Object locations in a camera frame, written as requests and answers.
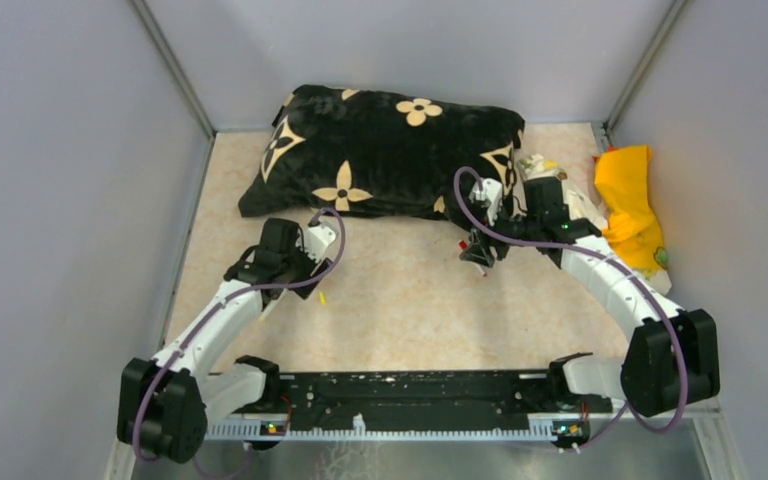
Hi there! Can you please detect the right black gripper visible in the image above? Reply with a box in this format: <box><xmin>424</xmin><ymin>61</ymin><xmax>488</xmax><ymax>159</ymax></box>
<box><xmin>460</xmin><ymin>203</ymin><xmax>541</xmax><ymax>268</ymax></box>

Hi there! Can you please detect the white pen brown cap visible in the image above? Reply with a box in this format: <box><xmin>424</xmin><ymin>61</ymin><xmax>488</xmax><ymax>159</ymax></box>
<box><xmin>258</xmin><ymin>301</ymin><xmax>278</xmax><ymax>322</ymax></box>

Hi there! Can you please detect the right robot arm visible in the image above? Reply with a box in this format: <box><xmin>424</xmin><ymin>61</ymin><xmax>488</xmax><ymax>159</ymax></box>
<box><xmin>453</xmin><ymin>167</ymin><xmax>721</xmax><ymax>418</ymax></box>

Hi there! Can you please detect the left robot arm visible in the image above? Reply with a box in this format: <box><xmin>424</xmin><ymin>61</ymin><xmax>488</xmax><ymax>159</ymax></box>
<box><xmin>116</xmin><ymin>214</ymin><xmax>346</xmax><ymax>464</ymax></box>

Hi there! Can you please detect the white patterned cloth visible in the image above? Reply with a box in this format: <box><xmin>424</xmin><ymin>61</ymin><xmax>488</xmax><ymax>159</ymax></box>
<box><xmin>517</xmin><ymin>154</ymin><xmax>608</xmax><ymax>230</ymax></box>

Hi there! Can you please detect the black floral pillow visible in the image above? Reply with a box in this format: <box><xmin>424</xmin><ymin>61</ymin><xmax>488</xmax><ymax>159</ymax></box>
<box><xmin>238</xmin><ymin>84</ymin><xmax>526</xmax><ymax>230</ymax></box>

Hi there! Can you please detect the yellow cloth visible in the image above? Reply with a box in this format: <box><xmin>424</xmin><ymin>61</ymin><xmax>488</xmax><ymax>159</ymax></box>
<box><xmin>594</xmin><ymin>145</ymin><xmax>668</xmax><ymax>278</ymax></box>

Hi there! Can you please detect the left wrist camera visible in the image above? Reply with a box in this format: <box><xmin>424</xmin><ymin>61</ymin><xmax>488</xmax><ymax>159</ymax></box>
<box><xmin>298</xmin><ymin>222</ymin><xmax>339</xmax><ymax>264</ymax></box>

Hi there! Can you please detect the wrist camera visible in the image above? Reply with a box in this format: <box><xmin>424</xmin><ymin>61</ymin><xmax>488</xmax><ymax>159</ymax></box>
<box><xmin>298</xmin><ymin>222</ymin><xmax>339</xmax><ymax>264</ymax></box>
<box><xmin>469</xmin><ymin>178</ymin><xmax>504</xmax><ymax>226</ymax></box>

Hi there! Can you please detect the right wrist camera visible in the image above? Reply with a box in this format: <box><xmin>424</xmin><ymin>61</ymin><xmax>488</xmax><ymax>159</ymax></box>
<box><xmin>469</xmin><ymin>178</ymin><xmax>504</xmax><ymax>226</ymax></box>

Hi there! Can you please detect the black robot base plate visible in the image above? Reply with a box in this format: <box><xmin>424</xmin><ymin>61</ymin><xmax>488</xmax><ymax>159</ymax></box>
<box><xmin>234</xmin><ymin>370</ymin><xmax>613</xmax><ymax>433</ymax></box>

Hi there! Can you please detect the aluminium frame rail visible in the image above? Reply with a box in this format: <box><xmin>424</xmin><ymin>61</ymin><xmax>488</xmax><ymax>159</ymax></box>
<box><xmin>102</xmin><ymin>370</ymin><xmax>723</xmax><ymax>480</ymax></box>

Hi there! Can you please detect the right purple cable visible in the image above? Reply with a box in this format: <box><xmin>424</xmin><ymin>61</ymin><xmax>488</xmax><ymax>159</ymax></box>
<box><xmin>453</xmin><ymin>166</ymin><xmax>690</xmax><ymax>435</ymax></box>

